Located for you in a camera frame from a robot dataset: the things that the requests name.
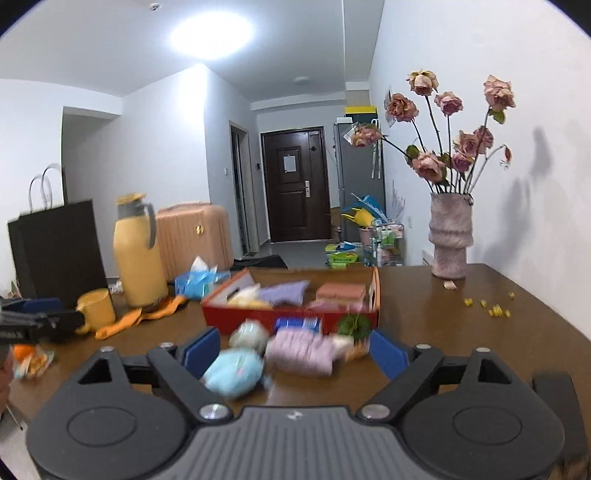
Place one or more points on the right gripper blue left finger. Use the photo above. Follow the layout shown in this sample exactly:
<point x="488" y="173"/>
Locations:
<point x="179" y="370"/>

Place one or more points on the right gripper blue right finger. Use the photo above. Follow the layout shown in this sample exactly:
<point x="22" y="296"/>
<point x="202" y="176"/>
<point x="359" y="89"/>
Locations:
<point x="407" y="368"/>

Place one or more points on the light blue plush toy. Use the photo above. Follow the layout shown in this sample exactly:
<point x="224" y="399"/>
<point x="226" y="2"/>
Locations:
<point x="234" y="373"/>

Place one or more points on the blue packaged wipes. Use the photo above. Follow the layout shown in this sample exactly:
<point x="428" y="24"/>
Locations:
<point x="308" y="323"/>

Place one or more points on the purple fuzzy towel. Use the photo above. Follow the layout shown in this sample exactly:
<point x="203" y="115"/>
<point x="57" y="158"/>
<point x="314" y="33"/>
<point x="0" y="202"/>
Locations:
<point x="300" y="351"/>

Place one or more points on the purple knitted cloth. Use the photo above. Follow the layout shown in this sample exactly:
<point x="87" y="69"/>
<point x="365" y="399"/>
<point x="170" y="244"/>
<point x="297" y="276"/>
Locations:
<point x="290" y="293"/>

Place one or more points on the green white ball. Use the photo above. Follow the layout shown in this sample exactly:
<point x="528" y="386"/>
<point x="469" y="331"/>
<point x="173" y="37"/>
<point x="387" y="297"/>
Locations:
<point x="250" y="334"/>

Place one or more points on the orange snack packet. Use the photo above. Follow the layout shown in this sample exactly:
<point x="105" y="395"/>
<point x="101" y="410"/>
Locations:
<point x="357" y="351"/>

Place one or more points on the yellow mug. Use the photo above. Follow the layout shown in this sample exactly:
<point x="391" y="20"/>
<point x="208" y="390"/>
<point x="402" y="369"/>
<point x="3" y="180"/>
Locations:
<point x="97" y="308"/>

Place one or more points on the black paper bag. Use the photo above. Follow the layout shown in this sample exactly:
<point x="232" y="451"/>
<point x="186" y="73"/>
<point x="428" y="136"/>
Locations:
<point x="56" y="251"/>

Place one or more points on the blue tissue pack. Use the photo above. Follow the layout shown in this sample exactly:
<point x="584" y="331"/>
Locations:
<point x="199" y="281"/>

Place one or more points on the yellow thermos jug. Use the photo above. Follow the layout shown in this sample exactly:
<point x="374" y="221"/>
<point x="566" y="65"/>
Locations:
<point x="137" y="253"/>

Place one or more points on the fallen pink petal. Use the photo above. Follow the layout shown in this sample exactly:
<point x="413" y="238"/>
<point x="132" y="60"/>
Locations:
<point x="450" y="285"/>

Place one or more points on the pink folded cloth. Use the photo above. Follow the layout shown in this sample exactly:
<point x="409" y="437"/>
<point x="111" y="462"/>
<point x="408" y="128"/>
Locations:
<point x="344" y="296"/>

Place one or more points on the yellow petal crumbs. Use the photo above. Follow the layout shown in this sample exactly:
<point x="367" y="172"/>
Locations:
<point x="494" y="310"/>

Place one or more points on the red cardboard box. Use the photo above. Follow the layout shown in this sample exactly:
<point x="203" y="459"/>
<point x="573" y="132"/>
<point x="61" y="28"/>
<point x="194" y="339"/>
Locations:
<point x="236" y="299"/>

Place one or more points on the metal storage cart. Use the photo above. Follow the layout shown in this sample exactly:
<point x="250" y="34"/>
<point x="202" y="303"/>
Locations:
<point x="387" y="243"/>

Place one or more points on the pink ribbed suitcase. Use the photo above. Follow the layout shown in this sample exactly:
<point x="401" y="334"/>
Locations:
<point x="194" y="229"/>

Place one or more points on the black chair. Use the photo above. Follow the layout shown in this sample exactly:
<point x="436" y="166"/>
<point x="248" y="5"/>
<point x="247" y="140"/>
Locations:
<point x="269" y="262"/>

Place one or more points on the pink textured vase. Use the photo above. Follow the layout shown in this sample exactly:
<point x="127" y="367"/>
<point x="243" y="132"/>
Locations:
<point x="451" y="233"/>

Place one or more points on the yellow blue bag pile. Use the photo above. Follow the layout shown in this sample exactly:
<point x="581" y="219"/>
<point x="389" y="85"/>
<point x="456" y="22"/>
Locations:
<point x="364" y="212"/>

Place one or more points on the dried pink roses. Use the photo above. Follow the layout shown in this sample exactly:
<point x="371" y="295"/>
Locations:
<point x="457" y="163"/>

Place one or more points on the grey refrigerator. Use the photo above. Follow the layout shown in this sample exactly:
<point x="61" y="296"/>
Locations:
<point x="358" y="174"/>

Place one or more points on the dark brown entrance door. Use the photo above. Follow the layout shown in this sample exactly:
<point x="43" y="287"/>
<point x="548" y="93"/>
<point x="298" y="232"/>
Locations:
<point x="297" y="185"/>

